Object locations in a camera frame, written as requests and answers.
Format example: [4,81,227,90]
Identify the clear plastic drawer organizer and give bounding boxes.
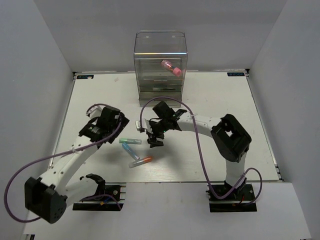
[133,30,188,107]

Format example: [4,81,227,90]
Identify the blue table sticker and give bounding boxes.
[227,72,245,77]
[76,75,94,80]

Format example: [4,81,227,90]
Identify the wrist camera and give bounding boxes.
[86,106,103,119]
[135,118,153,134]

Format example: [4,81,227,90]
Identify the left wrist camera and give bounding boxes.
[86,106,103,119]

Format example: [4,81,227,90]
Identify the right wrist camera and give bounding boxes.
[135,118,153,134]

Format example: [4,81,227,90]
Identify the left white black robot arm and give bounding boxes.
[24,105,129,224]

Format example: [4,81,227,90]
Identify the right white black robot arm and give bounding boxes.
[137,101,252,200]

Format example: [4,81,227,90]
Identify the orange highlighter marker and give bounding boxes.
[128,156,153,168]

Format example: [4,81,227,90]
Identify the right blue table sticker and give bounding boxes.
[227,72,245,77]

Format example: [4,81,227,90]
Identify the left blue table sticker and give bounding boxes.
[76,75,94,80]

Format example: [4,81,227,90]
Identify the blue highlighter marker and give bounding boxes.
[121,142,140,161]

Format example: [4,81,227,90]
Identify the green highlighter marker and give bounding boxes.
[118,138,142,145]

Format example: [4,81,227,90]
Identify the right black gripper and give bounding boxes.
[146,118,170,148]

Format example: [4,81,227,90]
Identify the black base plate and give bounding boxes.
[205,184,257,213]
[72,183,127,212]

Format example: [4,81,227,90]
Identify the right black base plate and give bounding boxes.
[205,184,257,213]

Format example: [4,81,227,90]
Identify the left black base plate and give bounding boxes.
[72,183,127,212]

